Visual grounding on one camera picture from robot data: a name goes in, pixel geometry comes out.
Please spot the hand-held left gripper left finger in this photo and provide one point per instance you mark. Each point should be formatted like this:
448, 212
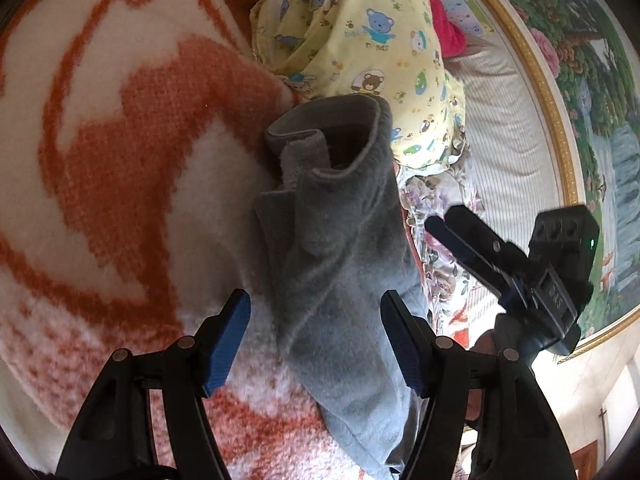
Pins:
227, 345

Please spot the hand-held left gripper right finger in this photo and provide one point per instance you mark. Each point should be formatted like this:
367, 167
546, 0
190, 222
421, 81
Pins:
405, 345

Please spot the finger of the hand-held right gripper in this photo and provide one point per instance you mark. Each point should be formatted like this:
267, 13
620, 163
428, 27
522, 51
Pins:
460, 252
475, 230

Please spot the grey pants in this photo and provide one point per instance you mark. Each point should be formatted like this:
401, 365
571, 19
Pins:
340, 260

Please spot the floral printed cloth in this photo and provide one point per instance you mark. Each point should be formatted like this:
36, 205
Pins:
440, 195

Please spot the white striped sheet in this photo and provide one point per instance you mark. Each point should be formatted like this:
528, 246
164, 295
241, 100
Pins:
510, 135

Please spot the orange and white blanket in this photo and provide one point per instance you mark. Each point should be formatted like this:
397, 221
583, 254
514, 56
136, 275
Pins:
100, 185

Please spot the yellow bear-print cloth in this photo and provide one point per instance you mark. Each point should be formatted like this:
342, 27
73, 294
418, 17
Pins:
375, 50

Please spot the red cloth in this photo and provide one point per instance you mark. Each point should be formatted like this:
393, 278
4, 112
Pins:
442, 25

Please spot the gold framed painting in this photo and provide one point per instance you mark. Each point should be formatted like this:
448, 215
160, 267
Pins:
575, 35

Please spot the small wall cross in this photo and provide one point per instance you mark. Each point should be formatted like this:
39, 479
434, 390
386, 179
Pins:
603, 425

